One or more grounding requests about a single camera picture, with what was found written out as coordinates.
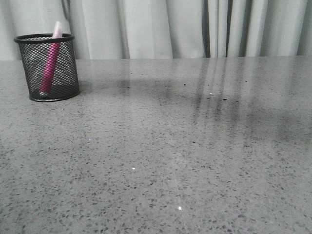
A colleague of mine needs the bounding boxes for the pink highlighter pen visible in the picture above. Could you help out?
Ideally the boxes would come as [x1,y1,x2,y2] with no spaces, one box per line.
[39,21,62,97]

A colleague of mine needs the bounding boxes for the black mesh pen holder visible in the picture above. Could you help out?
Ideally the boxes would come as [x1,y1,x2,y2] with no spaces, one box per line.
[14,33,80,102]

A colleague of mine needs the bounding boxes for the grey curtain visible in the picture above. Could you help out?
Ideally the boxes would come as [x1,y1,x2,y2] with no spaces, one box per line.
[0,0,312,60]

